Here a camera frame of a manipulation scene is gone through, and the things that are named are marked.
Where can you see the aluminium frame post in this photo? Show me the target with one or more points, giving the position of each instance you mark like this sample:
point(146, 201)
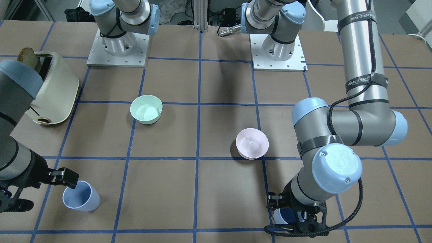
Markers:
point(200, 15)

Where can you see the green bowl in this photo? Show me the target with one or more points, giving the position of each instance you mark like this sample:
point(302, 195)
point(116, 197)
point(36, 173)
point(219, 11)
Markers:
point(146, 109)

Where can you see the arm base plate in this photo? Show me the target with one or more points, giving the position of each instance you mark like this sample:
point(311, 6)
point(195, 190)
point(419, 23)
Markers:
point(130, 50)
point(268, 55)

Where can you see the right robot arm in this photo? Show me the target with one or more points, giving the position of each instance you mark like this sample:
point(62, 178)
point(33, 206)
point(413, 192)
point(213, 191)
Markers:
point(124, 27)

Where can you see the blue cup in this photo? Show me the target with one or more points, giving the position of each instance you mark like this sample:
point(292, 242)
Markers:
point(82, 198)
point(284, 216)

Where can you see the cream toaster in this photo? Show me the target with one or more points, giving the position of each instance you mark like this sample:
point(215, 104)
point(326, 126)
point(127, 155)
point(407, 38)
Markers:
point(56, 98)

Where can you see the pink bowl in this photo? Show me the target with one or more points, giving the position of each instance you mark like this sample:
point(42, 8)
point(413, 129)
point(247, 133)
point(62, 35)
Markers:
point(252, 143)

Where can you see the toast slice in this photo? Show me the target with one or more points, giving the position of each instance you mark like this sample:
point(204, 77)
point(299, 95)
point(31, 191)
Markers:
point(30, 58)

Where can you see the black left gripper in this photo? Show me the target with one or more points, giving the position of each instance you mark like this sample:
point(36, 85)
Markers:
point(291, 202)

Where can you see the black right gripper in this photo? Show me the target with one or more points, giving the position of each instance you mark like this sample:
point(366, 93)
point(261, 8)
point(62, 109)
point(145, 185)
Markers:
point(33, 170)

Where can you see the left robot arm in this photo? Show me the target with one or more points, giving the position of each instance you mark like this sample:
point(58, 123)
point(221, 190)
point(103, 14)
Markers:
point(326, 134)

